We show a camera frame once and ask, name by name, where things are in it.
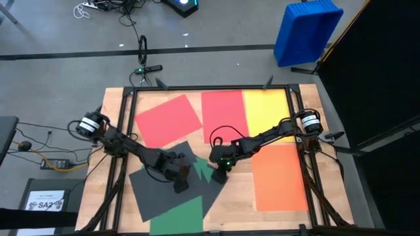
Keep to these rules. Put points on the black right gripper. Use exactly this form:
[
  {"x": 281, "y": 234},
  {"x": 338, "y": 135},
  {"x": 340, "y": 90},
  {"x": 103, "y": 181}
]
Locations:
[{"x": 226, "y": 157}]

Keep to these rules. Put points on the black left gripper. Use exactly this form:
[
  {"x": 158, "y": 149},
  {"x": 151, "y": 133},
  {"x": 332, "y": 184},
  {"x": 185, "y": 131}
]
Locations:
[{"x": 175, "y": 167}]

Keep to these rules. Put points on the black paper sheet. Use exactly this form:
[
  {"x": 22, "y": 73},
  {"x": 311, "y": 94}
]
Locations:
[
  {"x": 213, "y": 193},
  {"x": 154, "y": 200}
]

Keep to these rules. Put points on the red paper sheet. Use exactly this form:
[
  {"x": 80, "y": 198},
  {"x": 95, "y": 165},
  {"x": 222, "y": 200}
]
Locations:
[
  {"x": 223, "y": 111},
  {"x": 167, "y": 121}
]

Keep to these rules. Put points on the orange paper sheet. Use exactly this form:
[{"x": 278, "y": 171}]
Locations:
[{"x": 279, "y": 180}]

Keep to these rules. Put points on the yellow paper sheet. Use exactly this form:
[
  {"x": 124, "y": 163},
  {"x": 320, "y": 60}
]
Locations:
[{"x": 265, "y": 108}]

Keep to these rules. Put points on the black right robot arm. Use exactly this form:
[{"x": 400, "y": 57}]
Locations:
[{"x": 272, "y": 134}]

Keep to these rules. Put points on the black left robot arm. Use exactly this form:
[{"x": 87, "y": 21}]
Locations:
[{"x": 131, "y": 147}]

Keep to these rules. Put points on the black USB hub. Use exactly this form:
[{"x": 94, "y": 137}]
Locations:
[{"x": 151, "y": 69}]

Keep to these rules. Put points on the black clamp lever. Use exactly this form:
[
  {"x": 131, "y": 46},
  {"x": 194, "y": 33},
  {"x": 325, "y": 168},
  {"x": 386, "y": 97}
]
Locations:
[{"x": 336, "y": 134}]

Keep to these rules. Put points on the white SA2 label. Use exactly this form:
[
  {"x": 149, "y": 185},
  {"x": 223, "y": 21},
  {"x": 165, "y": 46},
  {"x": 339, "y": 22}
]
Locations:
[{"x": 44, "y": 198}]

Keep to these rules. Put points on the blue plastic bin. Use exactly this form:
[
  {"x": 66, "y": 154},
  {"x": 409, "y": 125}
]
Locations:
[{"x": 305, "y": 36}]

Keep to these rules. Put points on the black case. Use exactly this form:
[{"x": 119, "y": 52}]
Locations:
[{"x": 29, "y": 183}]

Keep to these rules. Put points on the black round plug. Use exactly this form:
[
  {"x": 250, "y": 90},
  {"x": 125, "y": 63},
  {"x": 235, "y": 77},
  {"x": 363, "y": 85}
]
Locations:
[{"x": 24, "y": 146}]

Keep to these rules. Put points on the black computer with lights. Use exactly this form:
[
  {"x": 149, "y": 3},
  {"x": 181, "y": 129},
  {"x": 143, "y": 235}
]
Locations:
[{"x": 183, "y": 10}]

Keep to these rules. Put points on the black furniture corner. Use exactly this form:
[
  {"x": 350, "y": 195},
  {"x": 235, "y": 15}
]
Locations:
[{"x": 6, "y": 137}]

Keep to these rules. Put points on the black partition panel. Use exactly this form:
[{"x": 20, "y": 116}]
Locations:
[{"x": 377, "y": 65}]

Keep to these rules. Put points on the white power strip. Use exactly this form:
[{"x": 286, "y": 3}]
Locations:
[{"x": 89, "y": 4}]

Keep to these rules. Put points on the grey metal leg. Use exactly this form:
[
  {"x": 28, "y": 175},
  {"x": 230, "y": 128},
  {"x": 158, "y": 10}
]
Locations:
[{"x": 10, "y": 15}]

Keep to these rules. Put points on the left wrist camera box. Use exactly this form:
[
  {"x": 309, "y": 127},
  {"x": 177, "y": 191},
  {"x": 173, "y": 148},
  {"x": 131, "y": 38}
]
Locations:
[{"x": 180, "y": 187}]

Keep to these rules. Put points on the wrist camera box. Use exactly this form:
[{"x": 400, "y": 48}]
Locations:
[
  {"x": 180, "y": 187},
  {"x": 220, "y": 177}
]

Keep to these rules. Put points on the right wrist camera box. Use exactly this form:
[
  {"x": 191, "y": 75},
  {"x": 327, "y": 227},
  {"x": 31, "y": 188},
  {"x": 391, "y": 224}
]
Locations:
[{"x": 220, "y": 177}]

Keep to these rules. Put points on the black aluminium table frame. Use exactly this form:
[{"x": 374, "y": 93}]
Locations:
[{"x": 210, "y": 88}]

